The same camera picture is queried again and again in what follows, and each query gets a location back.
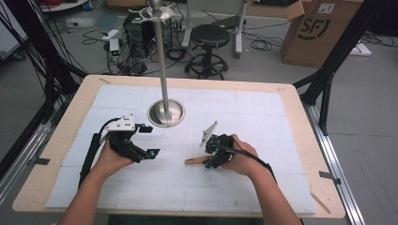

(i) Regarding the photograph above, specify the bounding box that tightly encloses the white metal stand leg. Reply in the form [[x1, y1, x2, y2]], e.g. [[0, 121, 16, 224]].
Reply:
[[234, 0, 250, 59], [181, 0, 193, 49]]

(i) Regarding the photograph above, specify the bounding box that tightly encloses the coiled black floor cable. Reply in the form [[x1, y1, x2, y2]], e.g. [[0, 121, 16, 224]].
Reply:
[[248, 30, 283, 53]]

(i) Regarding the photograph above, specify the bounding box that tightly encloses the white round table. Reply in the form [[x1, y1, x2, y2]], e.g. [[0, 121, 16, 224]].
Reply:
[[38, 0, 89, 14]]

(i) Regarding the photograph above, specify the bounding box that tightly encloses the black round stool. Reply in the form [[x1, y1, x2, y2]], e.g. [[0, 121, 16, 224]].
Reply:
[[185, 23, 232, 81]]

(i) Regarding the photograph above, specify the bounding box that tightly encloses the small white device green display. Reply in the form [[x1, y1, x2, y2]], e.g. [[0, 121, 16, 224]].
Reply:
[[109, 37, 122, 62]]

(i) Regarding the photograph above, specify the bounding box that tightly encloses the metal utensil stand with pole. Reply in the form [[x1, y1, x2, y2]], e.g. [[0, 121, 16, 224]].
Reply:
[[129, 0, 187, 128]]

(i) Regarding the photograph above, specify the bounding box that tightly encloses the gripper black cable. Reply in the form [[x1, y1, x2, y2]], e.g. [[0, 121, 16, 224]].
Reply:
[[77, 117, 122, 189], [218, 144, 279, 185]]

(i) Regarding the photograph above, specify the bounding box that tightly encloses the black metal frame with cables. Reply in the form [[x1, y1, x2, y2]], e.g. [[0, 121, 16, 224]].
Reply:
[[0, 0, 89, 180]]

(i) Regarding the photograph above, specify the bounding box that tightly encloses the person's right hand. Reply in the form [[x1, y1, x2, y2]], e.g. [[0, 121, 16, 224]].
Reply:
[[220, 133, 270, 186]]

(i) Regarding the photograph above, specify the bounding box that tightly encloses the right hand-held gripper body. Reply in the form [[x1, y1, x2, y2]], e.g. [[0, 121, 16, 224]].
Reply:
[[199, 120, 236, 170]]

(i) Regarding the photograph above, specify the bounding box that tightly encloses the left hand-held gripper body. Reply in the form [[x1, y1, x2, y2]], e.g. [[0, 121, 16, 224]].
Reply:
[[102, 113, 148, 164]]

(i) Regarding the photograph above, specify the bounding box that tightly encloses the metal ladle with wooden handle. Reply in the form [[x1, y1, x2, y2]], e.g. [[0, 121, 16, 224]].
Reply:
[[184, 155, 214, 166]]

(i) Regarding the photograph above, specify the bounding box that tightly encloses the person's left hand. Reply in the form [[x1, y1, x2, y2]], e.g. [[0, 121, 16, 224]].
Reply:
[[93, 137, 136, 180]]

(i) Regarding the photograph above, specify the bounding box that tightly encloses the white gridded mat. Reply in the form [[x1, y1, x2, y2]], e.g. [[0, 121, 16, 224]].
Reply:
[[45, 84, 317, 216]]

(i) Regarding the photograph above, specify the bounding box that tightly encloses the white power strip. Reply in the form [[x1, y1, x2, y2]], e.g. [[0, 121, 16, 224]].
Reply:
[[101, 28, 121, 42]]

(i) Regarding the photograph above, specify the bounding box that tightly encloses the white flat floor socket strip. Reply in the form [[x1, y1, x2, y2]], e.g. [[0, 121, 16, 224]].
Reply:
[[348, 41, 374, 58]]

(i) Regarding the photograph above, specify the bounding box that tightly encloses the large cardboard box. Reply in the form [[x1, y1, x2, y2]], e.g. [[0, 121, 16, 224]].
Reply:
[[280, 0, 366, 69]]

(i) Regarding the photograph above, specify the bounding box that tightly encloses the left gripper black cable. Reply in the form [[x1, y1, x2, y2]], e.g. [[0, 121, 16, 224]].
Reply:
[[77, 117, 122, 189]]

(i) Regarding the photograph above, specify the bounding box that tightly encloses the aluminium rail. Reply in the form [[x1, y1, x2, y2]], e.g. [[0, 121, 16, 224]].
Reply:
[[0, 123, 53, 204], [301, 101, 366, 225]]

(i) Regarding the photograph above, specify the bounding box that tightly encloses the black tape piece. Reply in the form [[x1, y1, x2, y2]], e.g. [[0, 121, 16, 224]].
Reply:
[[318, 170, 342, 186], [26, 157, 52, 167]]

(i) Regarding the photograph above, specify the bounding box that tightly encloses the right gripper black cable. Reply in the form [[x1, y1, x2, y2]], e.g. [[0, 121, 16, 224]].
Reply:
[[218, 144, 279, 185]]

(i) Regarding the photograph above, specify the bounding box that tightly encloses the black computer tower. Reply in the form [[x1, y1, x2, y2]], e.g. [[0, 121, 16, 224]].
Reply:
[[122, 13, 174, 59]]

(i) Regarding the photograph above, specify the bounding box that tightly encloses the black laptop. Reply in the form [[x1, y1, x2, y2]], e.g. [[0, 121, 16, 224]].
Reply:
[[212, 13, 249, 31]]

